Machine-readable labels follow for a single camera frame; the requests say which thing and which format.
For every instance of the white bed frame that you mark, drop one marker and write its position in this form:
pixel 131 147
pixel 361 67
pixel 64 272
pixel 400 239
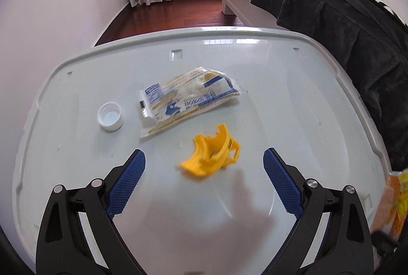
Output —
pixel 234 0

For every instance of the white plastic storage bin lid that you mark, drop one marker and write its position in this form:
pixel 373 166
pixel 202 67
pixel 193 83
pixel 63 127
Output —
pixel 255 87

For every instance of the yellow plastic piece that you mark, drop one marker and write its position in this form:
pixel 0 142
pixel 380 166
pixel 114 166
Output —
pixel 210 153

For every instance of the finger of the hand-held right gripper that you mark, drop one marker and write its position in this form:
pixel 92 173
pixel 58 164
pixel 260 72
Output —
pixel 384 243

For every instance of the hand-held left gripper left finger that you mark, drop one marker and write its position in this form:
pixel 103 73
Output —
pixel 126 181

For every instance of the orange snack bag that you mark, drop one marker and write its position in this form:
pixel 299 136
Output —
pixel 392 201

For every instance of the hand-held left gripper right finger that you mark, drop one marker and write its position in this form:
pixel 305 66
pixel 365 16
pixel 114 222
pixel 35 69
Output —
pixel 282 181

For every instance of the white bottle cap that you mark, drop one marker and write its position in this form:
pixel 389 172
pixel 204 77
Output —
pixel 110 117

